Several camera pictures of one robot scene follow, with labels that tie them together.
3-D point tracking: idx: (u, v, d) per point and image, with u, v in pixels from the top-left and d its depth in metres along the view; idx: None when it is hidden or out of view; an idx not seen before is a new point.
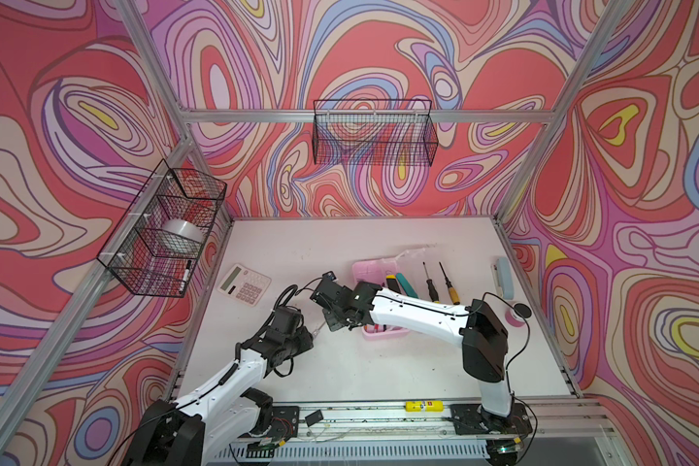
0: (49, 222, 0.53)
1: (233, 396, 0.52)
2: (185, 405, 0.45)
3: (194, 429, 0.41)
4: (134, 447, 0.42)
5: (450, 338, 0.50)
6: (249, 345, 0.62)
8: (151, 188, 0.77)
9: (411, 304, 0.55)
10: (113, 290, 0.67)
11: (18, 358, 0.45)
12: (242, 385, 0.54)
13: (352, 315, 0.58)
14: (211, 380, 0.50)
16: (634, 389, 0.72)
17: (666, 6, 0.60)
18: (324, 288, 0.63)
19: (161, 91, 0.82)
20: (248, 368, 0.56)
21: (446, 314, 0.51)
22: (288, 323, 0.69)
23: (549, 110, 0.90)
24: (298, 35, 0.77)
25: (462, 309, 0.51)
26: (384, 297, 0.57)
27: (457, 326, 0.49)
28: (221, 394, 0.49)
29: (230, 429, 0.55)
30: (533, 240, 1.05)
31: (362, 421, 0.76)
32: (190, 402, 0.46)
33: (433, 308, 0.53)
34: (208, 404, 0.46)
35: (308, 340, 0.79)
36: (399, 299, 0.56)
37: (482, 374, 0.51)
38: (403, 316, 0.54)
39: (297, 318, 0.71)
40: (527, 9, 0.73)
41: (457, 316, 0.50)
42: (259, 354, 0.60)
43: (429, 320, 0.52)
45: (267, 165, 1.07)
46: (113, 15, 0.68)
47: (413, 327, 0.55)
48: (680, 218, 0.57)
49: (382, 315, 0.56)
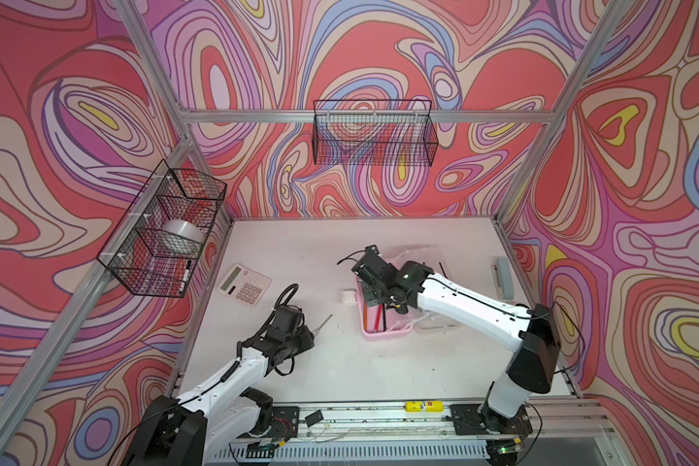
0: (49, 222, 0.53)
1: (235, 392, 0.52)
2: (186, 401, 0.45)
3: (196, 425, 0.42)
4: (135, 442, 0.42)
5: (506, 339, 0.47)
6: (250, 344, 0.62)
8: (151, 188, 0.77)
9: (466, 295, 0.51)
10: (113, 290, 0.67)
11: (18, 358, 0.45)
12: (244, 382, 0.54)
13: (399, 291, 0.55)
14: (213, 376, 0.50)
16: (634, 389, 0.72)
17: (666, 6, 0.60)
18: (371, 262, 0.60)
19: (161, 91, 0.82)
20: (249, 366, 0.56)
21: (504, 313, 0.48)
22: (288, 322, 0.69)
23: (549, 110, 0.90)
24: (298, 35, 0.77)
25: (525, 311, 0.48)
26: (437, 282, 0.54)
27: (516, 327, 0.46)
28: (223, 391, 0.49)
29: (231, 427, 0.55)
30: (533, 240, 1.05)
31: (362, 421, 0.76)
32: (191, 398, 0.46)
33: (490, 304, 0.49)
34: (210, 400, 0.46)
35: (309, 339, 0.79)
36: (451, 287, 0.53)
37: (529, 382, 0.48)
38: (455, 305, 0.51)
39: (298, 317, 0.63)
40: (527, 10, 0.73)
41: (517, 317, 0.47)
42: (260, 352, 0.60)
43: (486, 316, 0.48)
45: (267, 165, 1.07)
46: (113, 15, 0.68)
47: (461, 317, 0.51)
48: (680, 218, 0.57)
49: (431, 299, 0.53)
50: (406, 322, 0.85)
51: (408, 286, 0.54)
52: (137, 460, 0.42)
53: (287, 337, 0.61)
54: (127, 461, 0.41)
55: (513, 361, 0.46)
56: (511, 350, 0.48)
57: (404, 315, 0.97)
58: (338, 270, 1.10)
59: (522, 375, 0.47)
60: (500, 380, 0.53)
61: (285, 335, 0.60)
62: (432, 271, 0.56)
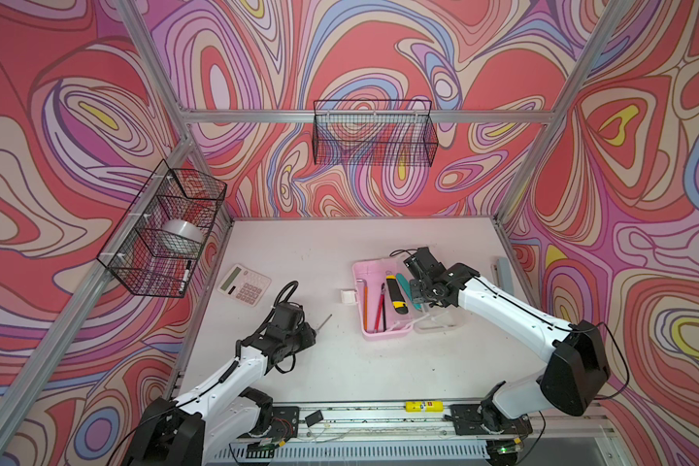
0: (49, 222, 0.53)
1: (234, 392, 0.52)
2: (184, 402, 0.45)
3: (193, 428, 0.41)
4: (133, 445, 0.42)
5: (541, 347, 0.46)
6: (250, 343, 0.61)
8: (151, 189, 0.77)
9: (507, 300, 0.52)
10: (113, 289, 0.67)
11: (18, 358, 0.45)
12: (243, 382, 0.54)
13: (441, 286, 0.59)
14: (210, 377, 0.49)
16: (634, 389, 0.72)
17: (666, 6, 0.60)
18: (421, 256, 0.66)
19: (162, 91, 0.82)
20: (248, 365, 0.56)
21: (543, 321, 0.48)
22: (288, 320, 0.69)
23: (549, 111, 0.90)
24: (298, 35, 0.77)
25: (567, 324, 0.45)
26: (480, 282, 0.57)
27: (551, 336, 0.45)
28: (221, 392, 0.49)
29: (231, 427, 0.55)
30: (533, 240, 1.05)
31: (362, 421, 0.76)
32: (190, 400, 0.46)
33: (530, 312, 0.49)
34: (208, 401, 0.46)
35: (310, 337, 0.78)
36: (494, 290, 0.54)
37: (562, 400, 0.46)
38: (493, 305, 0.52)
39: (298, 316, 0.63)
40: (527, 10, 0.73)
41: (556, 327, 0.46)
42: (259, 351, 0.60)
43: (522, 321, 0.49)
45: (267, 165, 1.07)
46: (113, 15, 0.68)
47: (499, 320, 0.52)
48: (680, 219, 0.58)
49: (471, 297, 0.55)
50: (406, 323, 0.85)
51: (449, 282, 0.58)
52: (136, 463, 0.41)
53: (287, 335, 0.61)
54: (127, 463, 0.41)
55: (546, 374, 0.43)
56: (546, 361, 0.47)
57: (404, 315, 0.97)
58: (338, 270, 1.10)
59: (554, 390, 0.46)
60: (519, 386, 0.59)
61: (285, 332, 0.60)
62: (477, 275, 0.58)
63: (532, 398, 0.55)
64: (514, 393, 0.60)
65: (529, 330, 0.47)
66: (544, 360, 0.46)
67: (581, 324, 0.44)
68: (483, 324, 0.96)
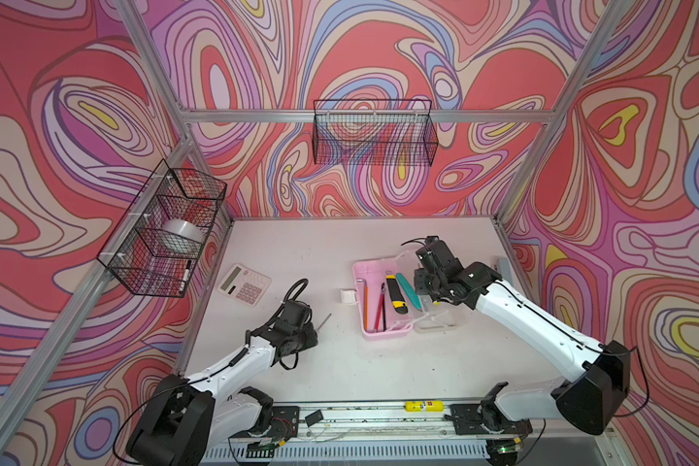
0: (49, 222, 0.53)
1: (242, 378, 0.53)
2: (196, 382, 0.46)
3: (203, 405, 0.42)
4: (144, 418, 0.43)
5: (567, 365, 0.44)
6: (259, 333, 0.63)
8: (151, 188, 0.77)
9: (532, 311, 0.49)
10: (113, 289, 0.67)
11: (18, 358, 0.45)
12: (248, 372, 0.54)
13: (457, 287, 0.55)
14: (220, 360, 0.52)
16: (635, 390, 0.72)
17: (666, 6, 0.60)
18: (439, 251, 0.60)
19: (161, 91, 0.82)
20: (256, 353, 0.57)
21: (573, 340, 0.44)
22: (297, 316, 0.70)
23: (549, 110, 0.90)
24: (298, 35, 0.77)
25: (597, 344, 0.44)
26: (503, 288, 0.52)
27: (582, 357, 0.42)
28: (231, 375, 0.50)
29: (232, 419, 0.55)
30: (533, 240, 1.05)
31: (362, 421, 0.76)
32: (201, 379, 0.47)
33: (558, 327, 0.46)
34: (218, 382, 0.47)
35: (314, 334, 0.80)
36: (518, 299, 0.50)
37: (580, 417, 0.44)
38: (516, 316, 0.49)
39: (307, 312, 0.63)
40: (527, 10, 0.73)
41: (585, 348, 0.43)
42: (268, 342, 0.61)
43: (550, 337, 0.45)
45: (267, 165, 1.07)
46: (113, 15, 0.68)
47: (521, 330, 0.49)
48: (680, 218, 0.57)
49: (492, 304, 0.51)
50: (406, 322, 0.85)
51: (470, 284, 0.54)
52: (144, 438, 0.42)
53: (296, 330, 0.73)
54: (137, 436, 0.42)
55: (568, 392, 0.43)
56: (570, 380, 0.44)
57: (404, 315, 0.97)
58: (338, 270, 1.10)
59: (572, 408, 0.45)
60: (531, 394, 0.57)
61: (293, 327, 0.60)
62: (498, 278, 0.54)
63: (541, 406, 0.54)
64: (519, 397, 0.60)
65: (558, 348, 0.44)
66: (569, 379, 0.44)
67: (611, 346, 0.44)
68: (483, 324, 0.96)
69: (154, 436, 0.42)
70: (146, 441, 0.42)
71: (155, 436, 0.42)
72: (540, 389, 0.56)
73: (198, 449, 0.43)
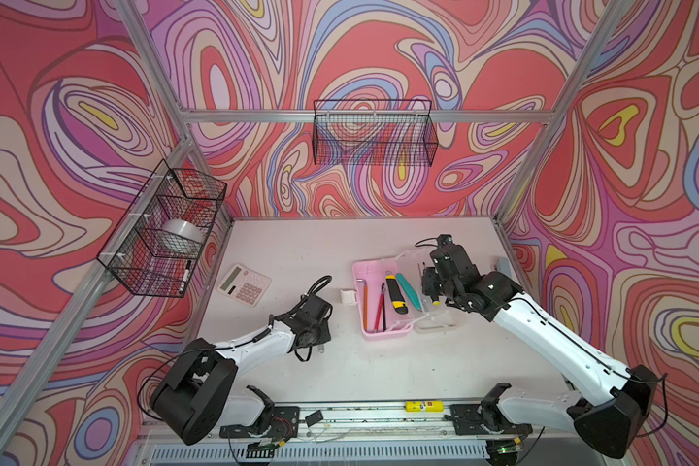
0: (49, 222, 0.53)
1: (261, 355, 0.54)
2: (222, 349, 0.48)
3: (226, 371, 0.44)
4: (170, 375, 0.45)
5: (592, 388, 0.42)
6: (282, 317, 0.65)
8: (151, 188, 0.77)
9: (555, 329, 0.46)
10: (113, 290, 0.67)
11: (18, 358, 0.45)
12: (270, 350, 0.56)
13: (477, 298, 0.52)
14: (246, 336, 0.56)
16: (654, 410, 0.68)
17: (666, 6, 0.60)
18: (456, 258, 0.56)
19: (161, 91, 0.82)
20: (278, 337, 0.58)
21: (599, 362, 0.43)
22: (318, 310, 0.72)
23: (549, 110, 0.90)
24: (298, 35, 0.77)
25: (626, 369, 0.42)
26: (523, 302, 0.50)
27: (610, 382, 0.41)
28: (253, 350, 0.51)
29: (241, 405, 0.57)
30: (533, 240, 1.05)
31: (362, 421, 0.76)
32: (227, 348, 0.49)
33: (583, 348, 0.44)
34: (242, 353, 0.49)
35: (328, 331, 0.81)
36: (541, 316, 0.48)
37: (599, 441, 0.43)
38: (541, 334, 0.46)
39: (327, 308, 0.74)
40: (527, 9, 0.73)
41: (614, 372, 0.42)
42: (289, 328, 0.62)
43: (576, 358, 0.43)
45: (267, 165, 1.07)
46: (113, 15, 0.68)
47: (543, 349, 0.47)
48: (680, 218, 0.57)
49: (513, 319, 0.49)
50: (406, 322, 0.85)
51: (490, 298, 0.50)
52: (166, 394, 0.44)
53: (316, 322, 0.76)
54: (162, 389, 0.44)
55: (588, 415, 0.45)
56: (593, 402, 0.43)
57: (404, 315, 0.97)
58: (338, 270, 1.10)
59: (591, 429, 0.43)
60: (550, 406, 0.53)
61: (315, 319, 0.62)
62: (521, 289, 0.51)
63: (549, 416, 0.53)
64: (527, 404, 0.59)
65: (583, 371, 0.42)
66: (591, 400, 0.43)
67: (641, 372, 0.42)
68: (483, 325, 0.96)
69: (177, 394, 0.44)
70: (167, 398, 0.44)
71: (177, 395, 0.44)
72: (552, 402, 0.54)
73: (214, 415, 0.45)
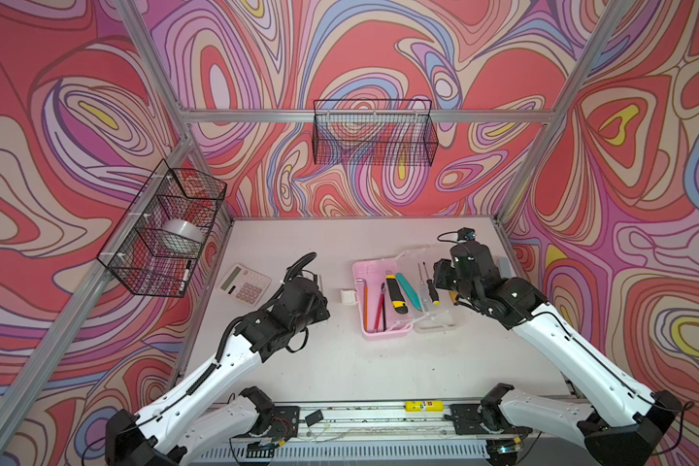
0: (49, 222, 0.53)
1: (209, 399, 0.45)
2: (145, 422, 0.41)
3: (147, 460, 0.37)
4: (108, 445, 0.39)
5: (613, 410, 0.41)
6: (244, 329, 0.52)
8: (151, 188, 0.77)
9: (581, 346, 0.44)
10: (113, 289, 0.67)
11: (19, 358, 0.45)
12: (220, 386, 0.46)
13: (498, 305, 0.49)
14: (180, 387, 0.44)
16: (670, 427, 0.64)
17: (666, 7, 0.60)
18: (480, 259, 0.51)
19: (161, 91, 0.82)
20: (229, 367, 0.47)
21: (623, 384, 0.41)
22: (298, 302, 0.56)
23: (549, 110, 0.90)
24: (298, 35, 0.77)
25: (651, 393, 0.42)
26: (549, 316, 0.47)
27: (633, 407, 0.39)
28: (187, 409, 0.43)
29: (218, 432, 0.54)
30: (533, 240, 1.05)
31: (362, 421, 0.76)
32: (150, 418, 0.41)
33: (608, 367, 0.42)
34: (169, 421, 0.41)
35: (326, 309, 0.67)
36: (566, 330, 0.45)
37: (607, 457, 0.43)
38: (563, 349, 0.44)
39: (313, 295, 0.58)
40: (527, 10, 0.73)
41: (638, 395, 0.40)
42: (248, 347, 0.50)
43: (599, 379, 0.41)
45: (267, 164, 1.07)
46: (113, 14, 0.68)
47: (560, 362, 0.45)
48: (680, 218, 0.57)
49: (536, 333, 0.46)
50: (406, 322, 0.85)
51: (513, 306, 0.48)
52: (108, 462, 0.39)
53: (296, 318, 0.58)
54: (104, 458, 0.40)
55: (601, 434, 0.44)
56: (613, 422, 0.41)
57: (404, 315, 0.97)
58: (338, 269, 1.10)
59: (603, 449, 0.43)
60: (561, 416, 0.52)
61: (292, 316, 0.55)
62: (544, 299, 0.49)
63: (556, 425, 0.52)
64: (536, 411, 0.57)
65: (606, 392, 0.41)
66: (610, 419, 0.42)
67: (668, 398, 0.40)
68: (483, 325, 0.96)
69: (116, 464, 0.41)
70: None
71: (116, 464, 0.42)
72: (561, 413, 0.53)
73: None
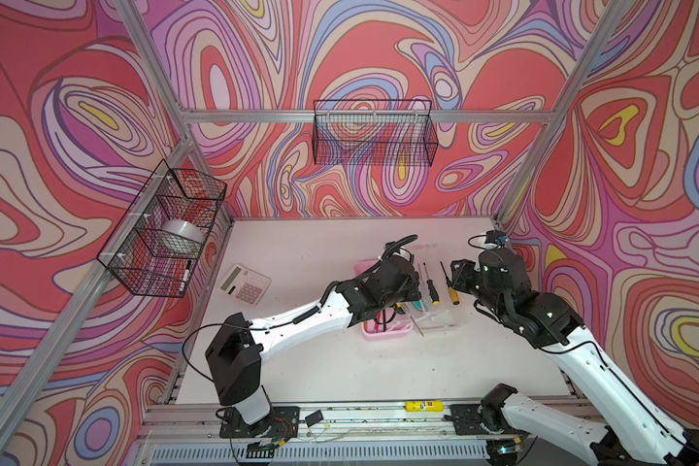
0: (49, 222, 0.53)
1: (303, 336, 0.50)
2: (256, 329, 0.46)
3: (250, 359, 0.42)
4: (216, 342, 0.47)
5: (640, 445, 0.39)
6: (344, 289, 0.56)
8: (151, 188, 0.77)
9: (615, 376, 0.41)
10: (113, 290, 0.67)
11: (18, 358, 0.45)
12: (316, 330, 0.51)
13: (530, 325, 0.45)
14: (286, 315, 0.49)
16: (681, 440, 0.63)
17: (666, 7, 0.60)
18: (514, 271, 0.46)
19: (161, 91, 0.82)
20: (328, 316, 0.51)
21: (656, 421, 0.39)
22: (393, 280, 0.57)
23: (549, 110, 0.90)
24: (298, 35, 0.77)
25: (682, 433, 0.38)
26: (587, 345, 0.43)
27: (665, 447, 0.37)
28: (290, 336, 0.47)
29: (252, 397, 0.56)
30: (533, 240, 1.05)
31: (362, 421, 0.76)
32: (260, 329, 0.46)
33: (640, 400, 0.40)
34: (275, 339, 0.45)
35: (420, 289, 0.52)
36: (602, 358, 0.42)
37: None
38: (598, 380, 0.41)
39: (408, 278, 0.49)
40: (527, 10, 0.73)
41: (670, 434, 0.38)
42: (346, 305, 0.53)
43: (634, 415, 0.39)
45: (267, 165, 1.07)
46: (113, 15, 0.68)
47: (589, 389, 0.43)
48: (680, 218, 0.57)
49: (571, 360, 0.43)
50: (406, 323, 0.85)
51: (549, 329, 0.44)
52: (214, 355, 0.48)
53: (387, 295, 0.60)
54: (208, 352, 0.49)
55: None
56: (633, 452, 0.40)
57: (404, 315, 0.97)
58: (338, 270, 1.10)
59: None
60: (571, 429, 0.52)
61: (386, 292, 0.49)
62: (582, 324, 0.45)
63: (561, 435, 0.53)
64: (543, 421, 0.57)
65: (638, 429, 0.39)
66: (631, 449, 0.41)
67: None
68: (483, 325, 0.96)
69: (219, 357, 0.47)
70: (213, 358, 0.48)
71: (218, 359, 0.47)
72: (569, 425, 0.53)
73: (247, 386, 0.46)
